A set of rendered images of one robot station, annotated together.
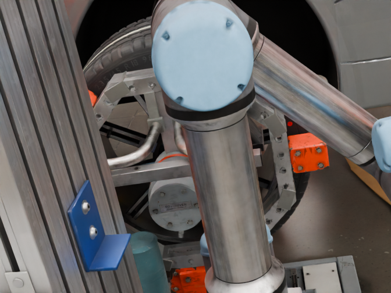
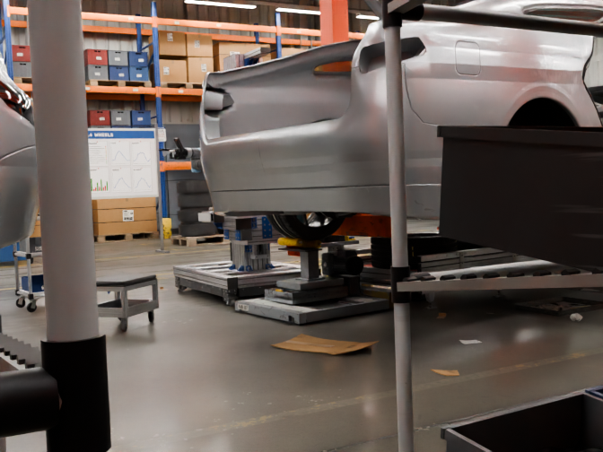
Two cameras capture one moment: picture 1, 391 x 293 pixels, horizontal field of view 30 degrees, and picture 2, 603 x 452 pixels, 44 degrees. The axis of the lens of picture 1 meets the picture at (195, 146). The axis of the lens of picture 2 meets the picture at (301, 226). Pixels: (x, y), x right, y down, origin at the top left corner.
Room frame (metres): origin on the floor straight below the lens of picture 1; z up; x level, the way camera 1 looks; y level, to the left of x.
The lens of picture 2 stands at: (5.73, -3.83, 0.91)
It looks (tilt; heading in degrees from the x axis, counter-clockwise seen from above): 3 degrees down; 136
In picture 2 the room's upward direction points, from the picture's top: 2 degrees counter-clockwise
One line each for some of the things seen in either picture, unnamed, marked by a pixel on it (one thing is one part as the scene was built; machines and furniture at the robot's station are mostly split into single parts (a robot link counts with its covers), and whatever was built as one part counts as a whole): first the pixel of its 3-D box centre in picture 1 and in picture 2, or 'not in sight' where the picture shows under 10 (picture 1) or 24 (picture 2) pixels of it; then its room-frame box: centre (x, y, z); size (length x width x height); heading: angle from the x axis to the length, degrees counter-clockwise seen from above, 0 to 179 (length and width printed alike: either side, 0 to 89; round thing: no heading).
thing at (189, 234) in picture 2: not in sight; (215, 211); (-4.71, 4.13, 0.55); 1.40 x 0.80 x 1.09; 77
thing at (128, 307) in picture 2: not in sight; (120, 301); (1.13, -1.19, 0.17); 0.43 x 0.36 x 0.34; 114
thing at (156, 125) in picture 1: (118, 134); not in sight; (1.50, 0.16, 1.03); 0.19 x 0.18 x 0.11; 172
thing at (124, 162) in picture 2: not in sight; (111, 189); (-4.14, 1.81, 0.98); 1.50 x 0.50 x 1.95; 75
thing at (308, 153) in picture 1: (308, 152); not in sight; (1.57, -0.27, 0.85); 0.09 x 0.08 x 0.07; 82
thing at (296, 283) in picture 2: not in sight; (310, 266); (1.78, 0.02, 0.32); 0.40 x 0.30 x 0.28; 82
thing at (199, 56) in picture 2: not in sight; (214, 124); (-6.91, 5.86, 2.30); 8.30 x 1.23 x 4.60; 75
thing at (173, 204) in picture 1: (179, 185); not in sight; (1.54, 0.06, 0.85); 0.21 x 0.14 x 0.14; 172
